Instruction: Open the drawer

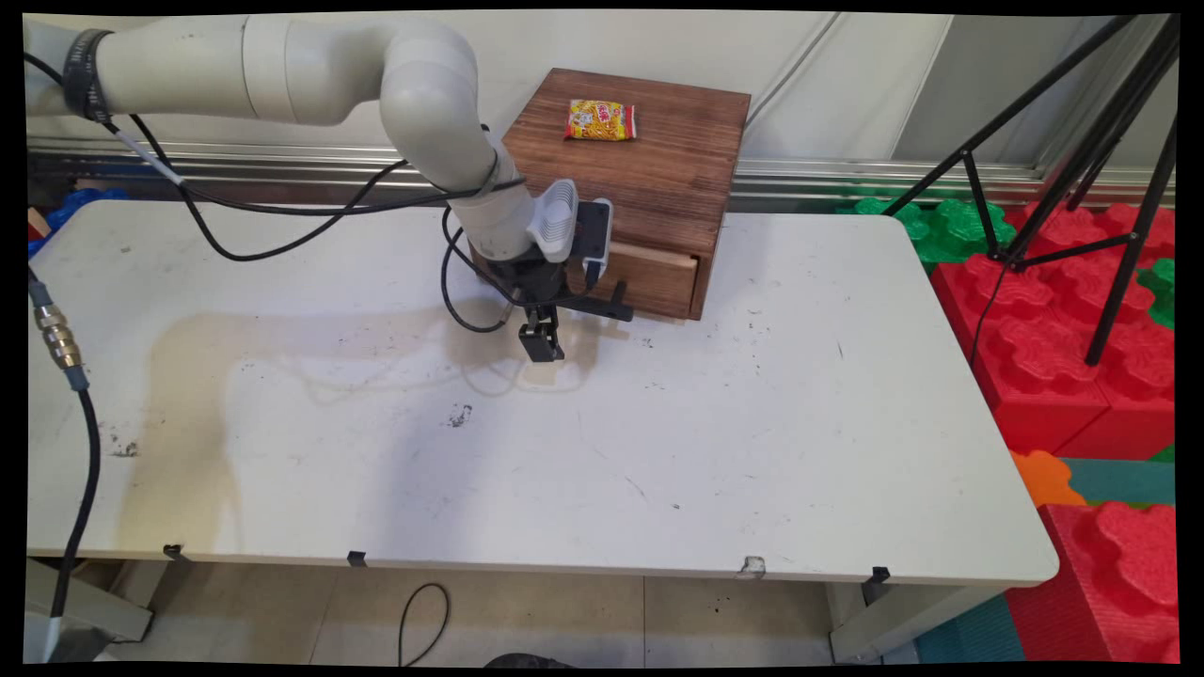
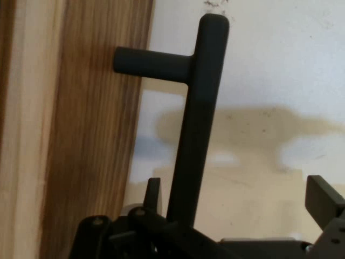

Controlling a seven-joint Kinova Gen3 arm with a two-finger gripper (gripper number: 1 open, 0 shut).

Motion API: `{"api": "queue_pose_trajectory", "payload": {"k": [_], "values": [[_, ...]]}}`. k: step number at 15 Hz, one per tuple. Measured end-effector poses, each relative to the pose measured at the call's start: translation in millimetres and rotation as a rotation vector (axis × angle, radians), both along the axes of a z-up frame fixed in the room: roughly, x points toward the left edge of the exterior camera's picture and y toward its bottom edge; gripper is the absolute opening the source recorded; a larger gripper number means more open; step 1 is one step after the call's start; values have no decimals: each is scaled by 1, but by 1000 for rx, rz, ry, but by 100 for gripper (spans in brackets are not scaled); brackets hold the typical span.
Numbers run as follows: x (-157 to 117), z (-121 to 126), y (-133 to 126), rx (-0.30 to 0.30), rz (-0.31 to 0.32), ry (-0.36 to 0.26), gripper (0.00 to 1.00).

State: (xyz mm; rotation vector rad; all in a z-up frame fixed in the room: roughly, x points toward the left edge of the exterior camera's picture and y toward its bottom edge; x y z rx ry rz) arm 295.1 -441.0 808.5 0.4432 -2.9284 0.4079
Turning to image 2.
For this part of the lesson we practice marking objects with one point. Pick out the brown wooden drawer cabinet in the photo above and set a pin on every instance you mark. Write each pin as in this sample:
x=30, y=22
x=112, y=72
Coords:
x=5, y=54

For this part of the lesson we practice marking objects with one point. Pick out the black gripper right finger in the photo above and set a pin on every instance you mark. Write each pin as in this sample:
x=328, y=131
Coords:
x=324, y=199

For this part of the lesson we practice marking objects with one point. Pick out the wooden cabinet door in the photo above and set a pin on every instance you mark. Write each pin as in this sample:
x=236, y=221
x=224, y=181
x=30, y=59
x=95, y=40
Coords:
x=94, y=121

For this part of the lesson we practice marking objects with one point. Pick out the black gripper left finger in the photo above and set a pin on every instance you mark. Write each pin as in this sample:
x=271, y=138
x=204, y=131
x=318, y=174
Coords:
x=151, y=215

